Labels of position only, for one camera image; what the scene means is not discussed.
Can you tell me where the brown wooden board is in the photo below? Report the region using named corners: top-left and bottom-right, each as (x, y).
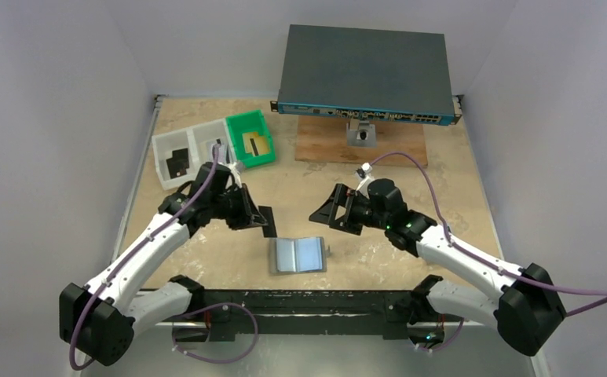
top-left (294, 115), bottom-right (428, 167)

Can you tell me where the green bin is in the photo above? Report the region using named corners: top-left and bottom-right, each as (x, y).
top-left (225, 110), bottom-right (276, 169)

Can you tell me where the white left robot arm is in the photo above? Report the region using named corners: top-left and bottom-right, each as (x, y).
top-left (59, 163), bottom-right (272, 371)

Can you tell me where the white left bin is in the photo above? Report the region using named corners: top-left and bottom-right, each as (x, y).
top-left (151, 127), bottom-right (203, 190)

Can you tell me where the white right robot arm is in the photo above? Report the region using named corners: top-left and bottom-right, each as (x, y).
top-left (309, 178), bottom-right (567, 357)

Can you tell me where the white middle bin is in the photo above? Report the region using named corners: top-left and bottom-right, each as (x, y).
top-left (186, 118), bottom-right (238, 178)

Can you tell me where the grey leather card holder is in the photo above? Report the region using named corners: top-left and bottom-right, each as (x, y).
top-left (269, 236), bottom-right (330, 275)

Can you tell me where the aluminium frame rail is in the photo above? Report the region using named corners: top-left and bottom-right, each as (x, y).
top-left (79, 93), bottom-right (166, 329)

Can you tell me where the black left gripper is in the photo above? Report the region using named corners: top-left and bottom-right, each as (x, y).
top-left (210, 183), bottom-right (267, 231)

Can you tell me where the grey network switch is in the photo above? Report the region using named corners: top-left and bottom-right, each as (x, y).
top-left (270, 24), bottom-right (462, 126)

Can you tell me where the white bin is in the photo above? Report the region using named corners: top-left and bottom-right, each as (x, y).
top-left (151, 127), bottom-right (203, 190)
top-left (186, 118), bottom-right (238, 178)

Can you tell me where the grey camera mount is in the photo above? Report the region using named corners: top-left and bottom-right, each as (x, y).
top-left (346, 119), bottom-right (377, 148)

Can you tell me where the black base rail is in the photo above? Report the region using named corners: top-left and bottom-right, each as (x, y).
top-left (155, 289), bottom-right (463, 345)

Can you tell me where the black card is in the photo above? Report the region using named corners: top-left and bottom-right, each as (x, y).
top-left (166, 158), bottom-right (188, 179)
top-left (258, 206), bottom-right (277, 238)
top-left (171, 148), bottom-right (189, 169)

